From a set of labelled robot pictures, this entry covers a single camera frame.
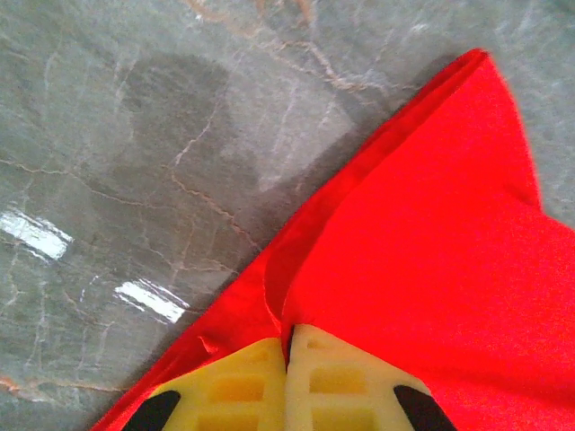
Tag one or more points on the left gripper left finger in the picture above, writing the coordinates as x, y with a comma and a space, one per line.
233, 390

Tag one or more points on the red t-shirt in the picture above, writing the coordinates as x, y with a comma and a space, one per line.
427, 247

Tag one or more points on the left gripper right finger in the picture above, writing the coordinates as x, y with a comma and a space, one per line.
341, 386

